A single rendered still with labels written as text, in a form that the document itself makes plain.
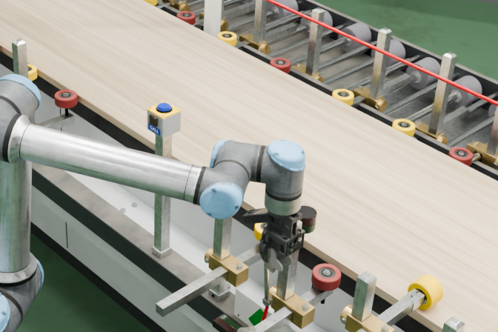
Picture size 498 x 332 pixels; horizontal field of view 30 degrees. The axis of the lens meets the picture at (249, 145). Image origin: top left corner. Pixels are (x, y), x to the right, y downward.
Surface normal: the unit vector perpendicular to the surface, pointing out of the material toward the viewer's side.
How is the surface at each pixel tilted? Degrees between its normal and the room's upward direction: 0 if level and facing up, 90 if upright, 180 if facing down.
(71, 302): 0
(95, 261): 90
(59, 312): 0
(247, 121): 0
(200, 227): 90
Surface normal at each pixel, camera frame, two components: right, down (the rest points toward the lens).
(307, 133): 0.07, -0.84
